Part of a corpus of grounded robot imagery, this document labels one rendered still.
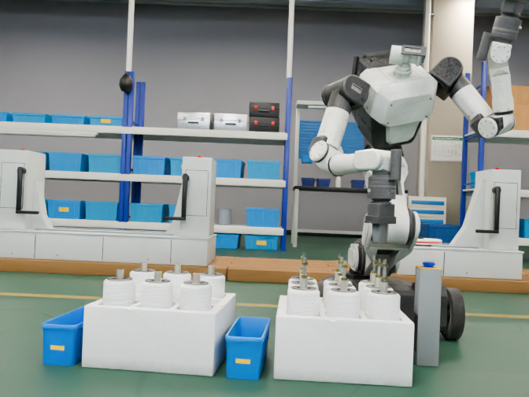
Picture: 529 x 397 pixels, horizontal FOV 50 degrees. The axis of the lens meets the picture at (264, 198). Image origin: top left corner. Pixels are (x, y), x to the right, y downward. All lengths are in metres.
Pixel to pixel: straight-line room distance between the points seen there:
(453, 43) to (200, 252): 5.68
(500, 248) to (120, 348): 2.92
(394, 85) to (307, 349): 1.02
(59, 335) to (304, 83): 8.90
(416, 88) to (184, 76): 8.48
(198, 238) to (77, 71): 7.50
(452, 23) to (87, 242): 6.18
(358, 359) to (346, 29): 9.27
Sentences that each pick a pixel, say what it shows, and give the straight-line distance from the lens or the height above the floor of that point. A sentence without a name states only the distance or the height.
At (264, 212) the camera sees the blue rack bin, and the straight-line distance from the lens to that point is 6.42.
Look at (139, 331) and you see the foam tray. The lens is 1.73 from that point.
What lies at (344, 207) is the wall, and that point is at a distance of 10.19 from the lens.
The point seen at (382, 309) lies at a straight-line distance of 1.71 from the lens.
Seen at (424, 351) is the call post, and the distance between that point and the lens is 1.97.
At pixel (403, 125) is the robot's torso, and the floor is 0.82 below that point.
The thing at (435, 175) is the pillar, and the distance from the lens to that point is 8.20.
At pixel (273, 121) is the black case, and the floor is 1.44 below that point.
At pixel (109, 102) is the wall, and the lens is 10.68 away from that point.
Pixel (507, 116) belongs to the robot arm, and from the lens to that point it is 2.25.
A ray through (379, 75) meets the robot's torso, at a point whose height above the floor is 1.00.
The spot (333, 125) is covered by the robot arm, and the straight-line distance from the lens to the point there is 2.06.
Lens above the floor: 0.49
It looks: 1 degrees up
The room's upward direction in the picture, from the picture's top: 2 degrees clockwise
